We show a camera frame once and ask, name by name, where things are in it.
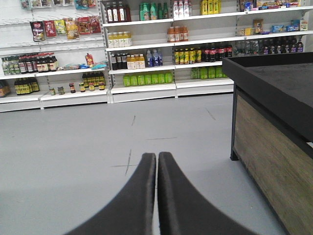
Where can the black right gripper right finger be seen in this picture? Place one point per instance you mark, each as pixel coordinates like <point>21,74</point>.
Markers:
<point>182,210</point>

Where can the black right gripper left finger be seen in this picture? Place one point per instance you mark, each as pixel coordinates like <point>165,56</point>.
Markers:
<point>131,211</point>

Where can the black wooden display table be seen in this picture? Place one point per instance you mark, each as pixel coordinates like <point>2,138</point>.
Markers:
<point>272,131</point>

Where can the green drink bottle row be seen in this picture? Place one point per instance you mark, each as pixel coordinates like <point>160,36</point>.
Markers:
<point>148,78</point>

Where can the white supermarket shelf unit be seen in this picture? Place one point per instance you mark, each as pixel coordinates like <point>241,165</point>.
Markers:
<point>71,52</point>

